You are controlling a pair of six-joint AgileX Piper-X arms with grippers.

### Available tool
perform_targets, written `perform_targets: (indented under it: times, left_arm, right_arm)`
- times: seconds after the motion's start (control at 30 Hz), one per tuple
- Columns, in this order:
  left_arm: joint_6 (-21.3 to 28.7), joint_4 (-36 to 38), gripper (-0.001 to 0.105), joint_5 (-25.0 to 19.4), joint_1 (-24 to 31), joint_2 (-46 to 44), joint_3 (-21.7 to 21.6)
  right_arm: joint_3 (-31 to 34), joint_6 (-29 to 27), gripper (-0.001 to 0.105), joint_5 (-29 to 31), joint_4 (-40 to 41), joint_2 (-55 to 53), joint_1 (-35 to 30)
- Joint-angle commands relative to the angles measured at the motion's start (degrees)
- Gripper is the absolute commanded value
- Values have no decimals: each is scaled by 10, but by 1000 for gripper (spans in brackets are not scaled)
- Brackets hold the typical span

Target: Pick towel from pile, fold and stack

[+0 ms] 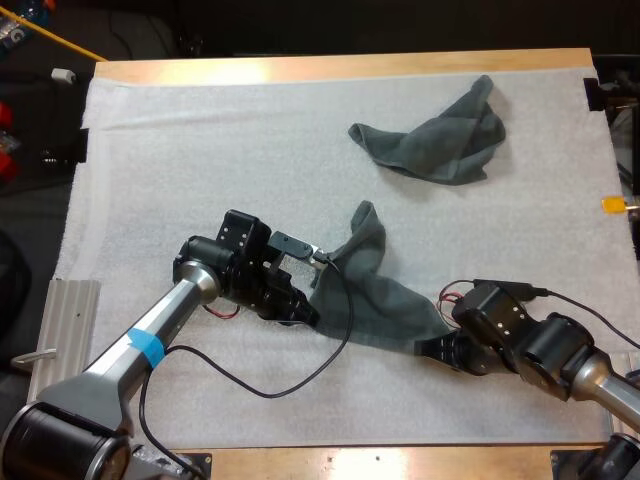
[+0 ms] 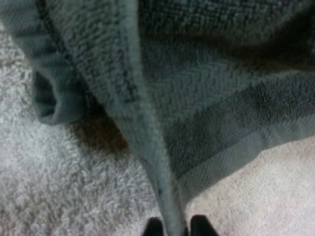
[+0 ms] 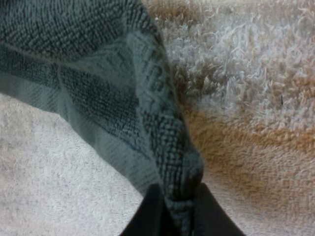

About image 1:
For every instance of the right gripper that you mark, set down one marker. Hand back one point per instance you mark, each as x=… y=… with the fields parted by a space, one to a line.
x=492 y=325

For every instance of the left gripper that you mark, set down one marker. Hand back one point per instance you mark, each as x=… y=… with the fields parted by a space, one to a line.
x=270 y=297

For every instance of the grey-green towel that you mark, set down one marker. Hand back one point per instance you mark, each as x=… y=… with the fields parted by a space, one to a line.
x=370 y=295
x=430 y=145

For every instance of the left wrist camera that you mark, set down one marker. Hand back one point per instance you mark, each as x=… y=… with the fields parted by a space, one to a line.
x=295 y=247

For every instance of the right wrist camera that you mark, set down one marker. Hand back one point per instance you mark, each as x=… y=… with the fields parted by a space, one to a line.
x=505 y=288

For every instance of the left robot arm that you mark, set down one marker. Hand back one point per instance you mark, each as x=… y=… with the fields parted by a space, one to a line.
x=150 y=330

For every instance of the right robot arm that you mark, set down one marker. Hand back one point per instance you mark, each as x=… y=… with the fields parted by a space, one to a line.
x=560 y=350

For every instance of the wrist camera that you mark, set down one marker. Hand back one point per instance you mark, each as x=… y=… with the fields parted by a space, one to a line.
x=295 y=247
x=505 y=288

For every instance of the ribbed aluminium rail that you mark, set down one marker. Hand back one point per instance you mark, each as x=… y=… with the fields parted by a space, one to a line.
x=65 y=330

